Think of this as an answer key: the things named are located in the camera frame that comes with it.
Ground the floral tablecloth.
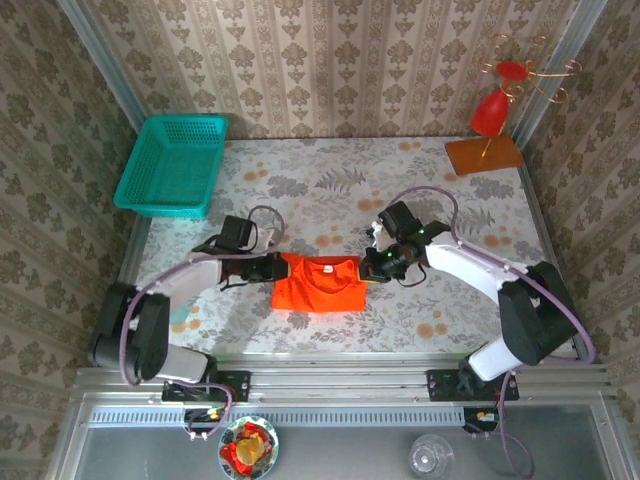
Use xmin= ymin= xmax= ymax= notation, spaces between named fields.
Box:
xmin=117 ymin=136 xmax=574 ymax=357

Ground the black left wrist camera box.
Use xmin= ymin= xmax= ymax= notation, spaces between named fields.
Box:
xmin=219 ymin=215 xmax=255 ymax=250

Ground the patterned bowl with snacks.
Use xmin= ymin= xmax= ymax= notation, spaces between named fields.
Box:
xmin=217 ymin=414 xmax=281 ymax=480

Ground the clear glass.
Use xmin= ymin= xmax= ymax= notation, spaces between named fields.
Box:
xmin=408 ymin=433 xmax=456 ymax=480

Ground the aluminium frame post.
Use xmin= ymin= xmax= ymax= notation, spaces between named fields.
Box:
xmin=511 ymin=0 xmax=610 ymax=147
xmin=56 ymin=0 xmax=147 ymax=134

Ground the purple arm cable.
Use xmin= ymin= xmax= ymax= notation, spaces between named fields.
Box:
xmin=118 ymin=204 xmax=286 ymax=444
xmin=384 ymin=184 xmax=597 ymax=479

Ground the orange t-shirt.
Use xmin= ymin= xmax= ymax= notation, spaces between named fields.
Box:
xmin=270 ymin=253 xmax=369 ymax=314

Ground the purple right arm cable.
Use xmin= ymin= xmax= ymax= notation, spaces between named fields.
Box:
xmin=384 ymin=184 xmax=597 ymax=479

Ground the teal plastic basket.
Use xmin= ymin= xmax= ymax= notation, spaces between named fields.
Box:
xmin=112 ymin=114 xmax=230 ymax=220

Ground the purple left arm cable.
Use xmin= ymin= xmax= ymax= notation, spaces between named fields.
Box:
xmin=118 ymin=204 xmax=286 ymax=444

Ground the aluminium rail frame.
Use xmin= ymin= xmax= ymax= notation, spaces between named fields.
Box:
xmin=73 ymin=351 xmax=612 ymax=402

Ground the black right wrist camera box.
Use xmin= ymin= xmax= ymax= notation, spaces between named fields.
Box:
xmin=376 ymin=200 xmax=420 ymax=237

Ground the wire stand with wooden base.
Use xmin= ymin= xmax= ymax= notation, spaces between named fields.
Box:
xmin=443 ymin=32 xmax=584 ymax=177

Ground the grey slotted cable duct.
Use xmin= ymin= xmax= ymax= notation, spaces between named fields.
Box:
xmin=88 ymin=405 xmax=467 ymax=429

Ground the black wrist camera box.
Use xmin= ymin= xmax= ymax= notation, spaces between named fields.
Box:
xmin=219 ymin=215 xmax=255 ymax=250
xmin=376 ymin=200 xmax=420 ymax=237

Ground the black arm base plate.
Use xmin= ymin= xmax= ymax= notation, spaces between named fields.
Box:
xmin=161 ymin=368 xmax=252 ymax=404
xmin=426 ymin=367 xmax=521 ymax=404

